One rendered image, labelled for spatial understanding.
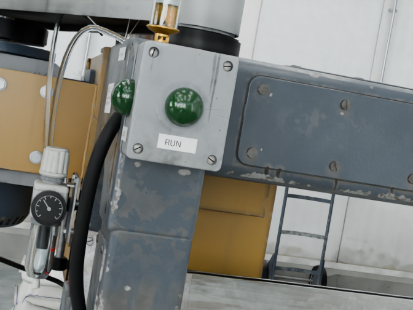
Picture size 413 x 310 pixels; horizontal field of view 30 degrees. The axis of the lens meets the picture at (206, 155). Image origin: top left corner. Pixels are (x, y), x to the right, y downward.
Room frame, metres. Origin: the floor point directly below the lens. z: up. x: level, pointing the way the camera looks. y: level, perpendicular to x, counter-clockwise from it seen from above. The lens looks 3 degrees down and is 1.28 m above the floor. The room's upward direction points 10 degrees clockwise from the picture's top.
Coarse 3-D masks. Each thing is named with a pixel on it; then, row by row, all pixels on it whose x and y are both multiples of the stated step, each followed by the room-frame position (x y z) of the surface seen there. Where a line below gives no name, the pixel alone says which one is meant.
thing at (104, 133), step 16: (112, 128) 0.64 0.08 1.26; (96, 144) 0.63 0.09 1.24; (96, 160) 0.63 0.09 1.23; (96, 176) 0.64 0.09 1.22; (80, 208) 0.64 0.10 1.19; (80, 224) 0.64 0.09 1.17; (80, 240) 0.65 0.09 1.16; (80, 256) 0.65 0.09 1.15; (80, 272) 0.66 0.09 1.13; (80, 288) 0.66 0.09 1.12; (80, 304) 0.66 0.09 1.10
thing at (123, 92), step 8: (120, 80) 0.60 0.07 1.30; (128, 80) 0.59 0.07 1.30; (120, 88) 0.59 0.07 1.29; (128, 88) 0.59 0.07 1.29; (112, 96) 0.59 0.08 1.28; (120, 96) 0.58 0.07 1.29; (128, 96) 0.58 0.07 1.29; (112, 104) 0.59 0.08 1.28; (120, 104) 0.59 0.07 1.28; (128, 104) 0.58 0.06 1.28; (120, 112) 0.59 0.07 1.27; (128, 112) 0.59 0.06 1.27
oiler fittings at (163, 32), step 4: (148, 28) 0.66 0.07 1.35; (152, 28) 0.66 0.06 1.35; (156, 28) 0.65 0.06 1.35; (160, 28) 0.65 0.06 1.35; (164, 28) 0.65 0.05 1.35; (168, 28) 0.65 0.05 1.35; (172, 28) 0.65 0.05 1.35; (156, 32) 0.66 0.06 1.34; (160, 32) 0.66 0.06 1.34; (164, 32) 0.66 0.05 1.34; (168, 32) 0.66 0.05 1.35; (172, 32) 0.66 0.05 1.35; (176, 32) 0.66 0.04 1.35; (156, 36) 0.66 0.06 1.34; (160, 36) 0.66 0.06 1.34; (164, 36) 0.66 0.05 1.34; (168, 36) 0.66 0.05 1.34; (156, 40) 0.66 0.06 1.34; (160, 40) 0.66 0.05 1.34; (168, 40) 0.66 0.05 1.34
